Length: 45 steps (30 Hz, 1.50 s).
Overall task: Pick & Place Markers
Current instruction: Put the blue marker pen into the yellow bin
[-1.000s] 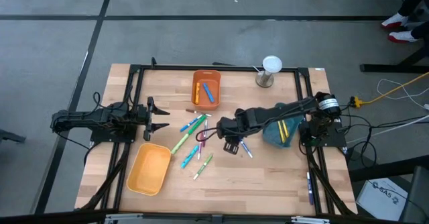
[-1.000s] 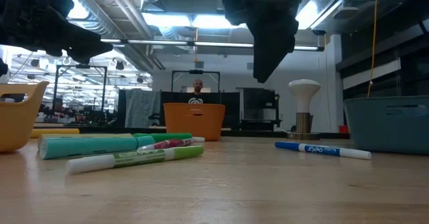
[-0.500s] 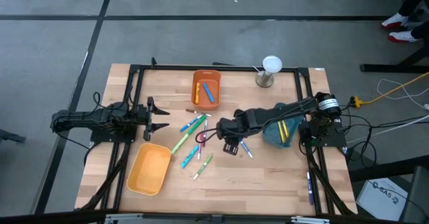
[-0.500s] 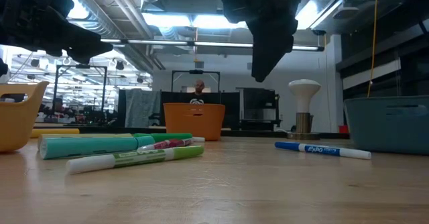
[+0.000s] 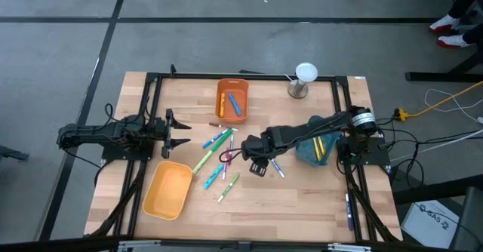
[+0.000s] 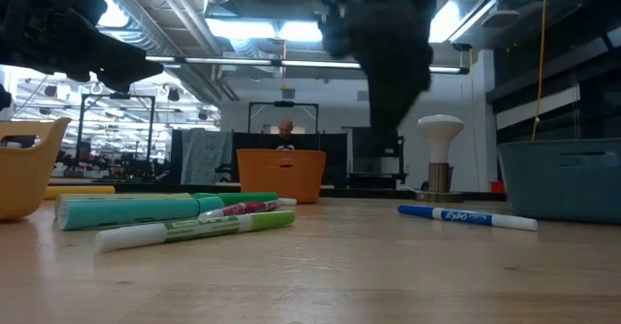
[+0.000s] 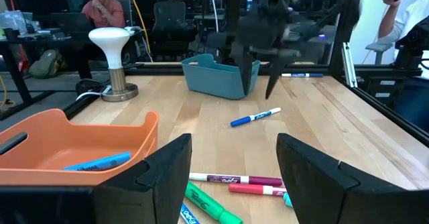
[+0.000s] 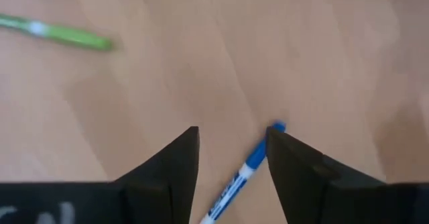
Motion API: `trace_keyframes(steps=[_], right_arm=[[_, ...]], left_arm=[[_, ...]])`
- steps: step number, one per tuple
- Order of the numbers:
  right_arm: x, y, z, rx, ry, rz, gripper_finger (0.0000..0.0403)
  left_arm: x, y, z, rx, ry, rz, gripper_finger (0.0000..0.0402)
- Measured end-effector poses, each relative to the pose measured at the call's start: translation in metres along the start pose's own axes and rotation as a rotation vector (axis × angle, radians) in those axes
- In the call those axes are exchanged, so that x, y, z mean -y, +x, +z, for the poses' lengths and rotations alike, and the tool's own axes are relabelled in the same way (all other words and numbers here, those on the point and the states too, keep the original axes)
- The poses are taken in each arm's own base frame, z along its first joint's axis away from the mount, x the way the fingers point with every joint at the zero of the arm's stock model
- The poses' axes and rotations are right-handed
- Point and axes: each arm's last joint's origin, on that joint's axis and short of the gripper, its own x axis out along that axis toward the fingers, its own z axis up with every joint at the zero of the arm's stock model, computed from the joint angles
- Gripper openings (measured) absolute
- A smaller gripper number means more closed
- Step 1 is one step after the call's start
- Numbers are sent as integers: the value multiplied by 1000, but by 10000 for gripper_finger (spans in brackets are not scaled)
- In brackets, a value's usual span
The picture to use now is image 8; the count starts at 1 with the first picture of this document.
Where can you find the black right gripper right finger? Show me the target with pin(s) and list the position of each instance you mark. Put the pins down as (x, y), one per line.
(301, 183)

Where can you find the blue Expo marker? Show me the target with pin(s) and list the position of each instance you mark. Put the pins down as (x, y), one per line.
(256, 157)

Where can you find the green Expo marker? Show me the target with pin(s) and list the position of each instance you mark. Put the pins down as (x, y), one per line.
(73, 38)

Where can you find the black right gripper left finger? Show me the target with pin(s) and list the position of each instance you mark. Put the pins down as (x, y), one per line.
(164, 183)

